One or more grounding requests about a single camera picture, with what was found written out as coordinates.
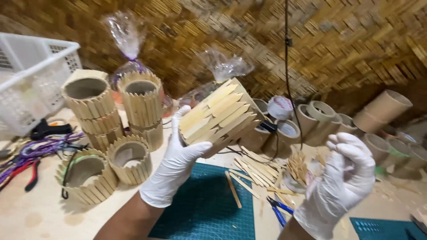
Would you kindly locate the person's left hand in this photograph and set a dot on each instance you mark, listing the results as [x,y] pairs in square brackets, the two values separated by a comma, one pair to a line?
[170,173]

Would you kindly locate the person's right hand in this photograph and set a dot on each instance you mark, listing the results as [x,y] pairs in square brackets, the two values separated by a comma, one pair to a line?
[340,186]

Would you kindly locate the person's right fingers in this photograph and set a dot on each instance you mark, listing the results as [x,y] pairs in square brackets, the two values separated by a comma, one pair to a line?
[353,148]

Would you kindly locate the unfinished stick-covered tube holder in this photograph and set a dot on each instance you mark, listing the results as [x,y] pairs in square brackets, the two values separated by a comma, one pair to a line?
[220,115]

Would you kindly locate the group of cardboard tubes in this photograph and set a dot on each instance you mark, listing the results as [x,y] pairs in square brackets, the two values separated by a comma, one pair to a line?
[383,110]

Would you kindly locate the cup of wooden sticks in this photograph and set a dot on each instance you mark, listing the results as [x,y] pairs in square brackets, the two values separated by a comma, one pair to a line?
[297,171]

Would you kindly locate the white tape roll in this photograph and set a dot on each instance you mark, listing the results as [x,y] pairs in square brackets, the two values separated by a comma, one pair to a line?
[280,108]

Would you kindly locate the small green cutting mat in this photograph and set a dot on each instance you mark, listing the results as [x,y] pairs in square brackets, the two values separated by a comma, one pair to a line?
[383,230]

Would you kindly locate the pile of wooden sticks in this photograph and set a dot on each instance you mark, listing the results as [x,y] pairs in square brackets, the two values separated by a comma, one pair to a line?
[258,168]

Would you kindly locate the single wooden stick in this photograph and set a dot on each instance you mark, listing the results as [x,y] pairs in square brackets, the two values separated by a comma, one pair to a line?
[233,190]

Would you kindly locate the large green cutting mat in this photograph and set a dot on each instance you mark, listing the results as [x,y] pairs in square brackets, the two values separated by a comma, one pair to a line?
[206,206]

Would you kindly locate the cellophane-wrapped holder with purple tie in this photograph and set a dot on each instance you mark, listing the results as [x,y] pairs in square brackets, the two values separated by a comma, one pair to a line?
[128,36]

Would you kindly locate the brown tape roll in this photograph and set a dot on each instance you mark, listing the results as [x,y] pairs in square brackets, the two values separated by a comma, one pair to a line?
[56,122]

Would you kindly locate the black glue gun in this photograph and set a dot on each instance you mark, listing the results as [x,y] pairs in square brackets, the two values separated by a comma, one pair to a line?
[50,129]

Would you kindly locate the white plastic basket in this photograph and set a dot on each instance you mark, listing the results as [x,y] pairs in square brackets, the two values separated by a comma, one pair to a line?
[30,83]

